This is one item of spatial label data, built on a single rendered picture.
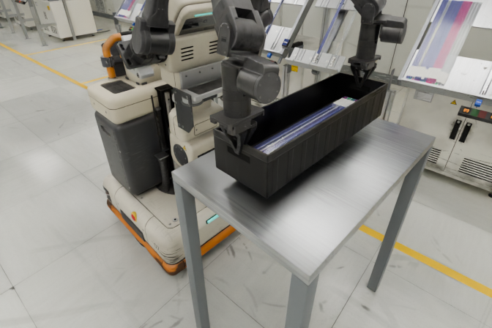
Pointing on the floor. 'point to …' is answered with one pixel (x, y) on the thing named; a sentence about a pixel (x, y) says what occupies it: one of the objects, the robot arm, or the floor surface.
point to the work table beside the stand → (306, 209)
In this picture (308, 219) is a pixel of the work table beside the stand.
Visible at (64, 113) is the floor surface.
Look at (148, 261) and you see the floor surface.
